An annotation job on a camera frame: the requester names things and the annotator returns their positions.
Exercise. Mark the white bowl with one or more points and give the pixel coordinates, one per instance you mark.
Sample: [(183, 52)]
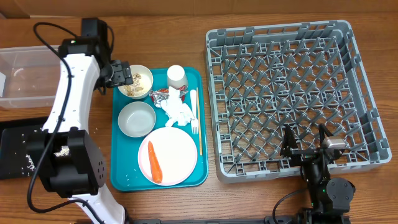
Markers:
[(146, 81)]

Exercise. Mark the grey bowl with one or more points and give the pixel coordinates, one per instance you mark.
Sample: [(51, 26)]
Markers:
[(137, 119)]

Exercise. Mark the wooden chopstick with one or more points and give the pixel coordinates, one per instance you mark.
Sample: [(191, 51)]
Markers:
[(199, 124)]

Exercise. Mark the nut shells pile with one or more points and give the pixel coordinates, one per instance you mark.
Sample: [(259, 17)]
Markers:
[(134, 89)]

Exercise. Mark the white round plate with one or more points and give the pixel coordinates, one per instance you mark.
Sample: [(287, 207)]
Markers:
[(175, 151)]

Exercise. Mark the teal plastic tray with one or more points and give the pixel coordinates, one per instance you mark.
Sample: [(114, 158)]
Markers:
[(125, 174)]

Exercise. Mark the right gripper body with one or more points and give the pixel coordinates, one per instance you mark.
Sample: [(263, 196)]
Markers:
[(311, 172)]

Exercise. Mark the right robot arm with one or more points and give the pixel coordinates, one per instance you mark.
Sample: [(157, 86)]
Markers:
[(330, 197)]

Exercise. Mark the white paper cup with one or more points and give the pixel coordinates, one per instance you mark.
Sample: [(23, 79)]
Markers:
[(176, 77)]

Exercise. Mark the clear plastic bin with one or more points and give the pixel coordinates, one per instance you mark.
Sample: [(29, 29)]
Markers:
[(29, 77)]

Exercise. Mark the orange carrot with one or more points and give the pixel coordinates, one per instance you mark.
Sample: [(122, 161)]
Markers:
[(154, 164)]

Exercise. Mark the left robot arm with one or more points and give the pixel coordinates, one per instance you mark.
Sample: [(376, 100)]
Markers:
[(67, 160)]

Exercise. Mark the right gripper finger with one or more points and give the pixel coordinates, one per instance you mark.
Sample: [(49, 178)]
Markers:
[(324, 135), (289, 142)]

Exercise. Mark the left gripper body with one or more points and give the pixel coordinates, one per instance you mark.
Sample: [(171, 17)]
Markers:
[(121, 74)]

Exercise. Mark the black waste tray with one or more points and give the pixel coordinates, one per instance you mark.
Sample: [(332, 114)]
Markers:
[(15, 161)]

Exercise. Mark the white plastic fork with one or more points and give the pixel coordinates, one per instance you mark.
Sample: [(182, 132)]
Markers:
[(194, 121)]

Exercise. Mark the crumpled white tissue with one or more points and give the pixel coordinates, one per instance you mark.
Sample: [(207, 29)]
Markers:
[(177, 111)]

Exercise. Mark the grey plastic dishwasher rack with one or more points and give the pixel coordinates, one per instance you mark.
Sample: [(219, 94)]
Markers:
[(264, 78)]

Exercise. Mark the crumpled foil wrapper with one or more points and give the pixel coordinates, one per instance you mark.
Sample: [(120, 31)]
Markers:
[(162, 94)]

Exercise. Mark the white rice pile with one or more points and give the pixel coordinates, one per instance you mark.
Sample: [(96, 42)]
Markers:
[(44, 155)]

